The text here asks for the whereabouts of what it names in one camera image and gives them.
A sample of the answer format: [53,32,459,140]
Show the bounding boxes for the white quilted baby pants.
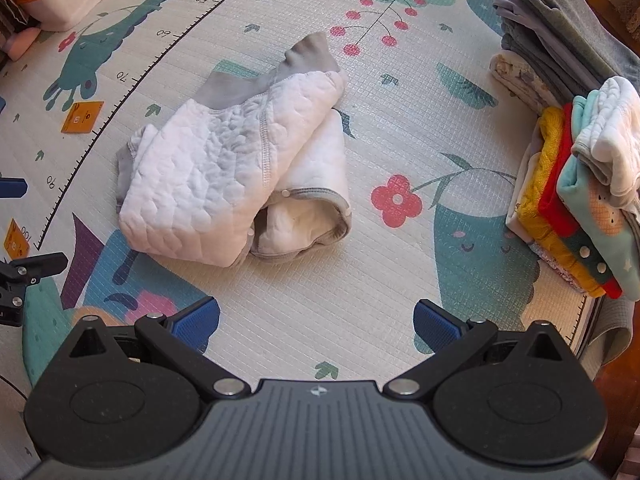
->
[116,32,352,268]

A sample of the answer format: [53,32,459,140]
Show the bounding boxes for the grey folded clothes stack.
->
[492,0,639,104]

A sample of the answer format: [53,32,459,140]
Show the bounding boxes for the orange card on mat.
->
[61,101,104,134]

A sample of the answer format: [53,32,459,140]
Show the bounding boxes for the floral folded cloth bottom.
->
[506,126,585,294]

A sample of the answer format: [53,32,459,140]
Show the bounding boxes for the yellow folded garment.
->
[509,105,610,298]

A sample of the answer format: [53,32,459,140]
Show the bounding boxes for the red folded garment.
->
[537,104,623,299]

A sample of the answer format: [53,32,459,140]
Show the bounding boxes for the teal folded garment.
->
[572,96,639,301]

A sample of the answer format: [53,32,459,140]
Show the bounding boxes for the cartoon printed play mat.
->
[1,0,605,479]

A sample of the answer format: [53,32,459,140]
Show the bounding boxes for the white folded garment on top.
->
[572,76,639,210]

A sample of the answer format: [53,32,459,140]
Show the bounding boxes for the cream printed folded cloth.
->
[489,50,561,115]

